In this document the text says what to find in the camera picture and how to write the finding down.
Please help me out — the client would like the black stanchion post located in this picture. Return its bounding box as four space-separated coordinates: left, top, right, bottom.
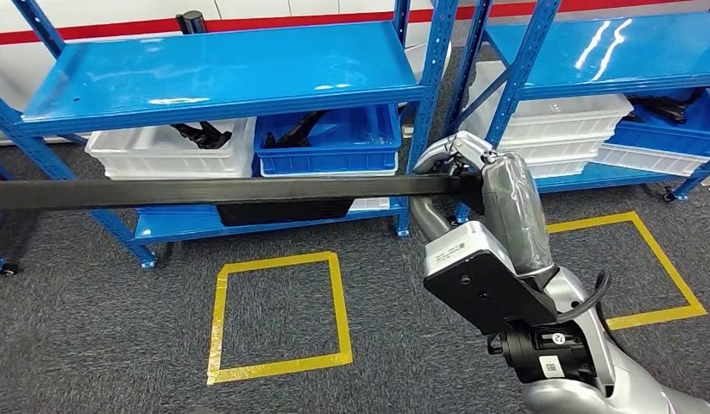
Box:
176 9 208 35

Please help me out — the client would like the black plastic plate bracket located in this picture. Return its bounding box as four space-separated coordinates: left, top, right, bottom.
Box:
0 172 486 229

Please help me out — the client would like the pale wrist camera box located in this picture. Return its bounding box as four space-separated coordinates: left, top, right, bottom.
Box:
422 221 558 337

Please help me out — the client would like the white car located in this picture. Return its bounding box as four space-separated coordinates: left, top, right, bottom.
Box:
0 0 453 147

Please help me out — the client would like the black plastic part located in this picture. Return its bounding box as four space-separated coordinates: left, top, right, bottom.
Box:
623 88 707 126
264 110 328 150
170 120 235 151

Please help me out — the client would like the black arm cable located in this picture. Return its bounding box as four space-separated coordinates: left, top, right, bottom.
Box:
551 269 636 355

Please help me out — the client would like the red barrier belt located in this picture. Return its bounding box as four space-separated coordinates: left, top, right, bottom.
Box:
0 0 675 48

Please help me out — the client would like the blue plastic crate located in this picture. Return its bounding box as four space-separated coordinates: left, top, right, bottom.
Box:
253 104 403 175
603 85 710 160

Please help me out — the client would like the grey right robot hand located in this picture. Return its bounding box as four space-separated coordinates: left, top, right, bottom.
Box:
410 129 558 281

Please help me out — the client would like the clear plastic bag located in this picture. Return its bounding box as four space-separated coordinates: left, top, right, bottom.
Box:
331 114 400 158

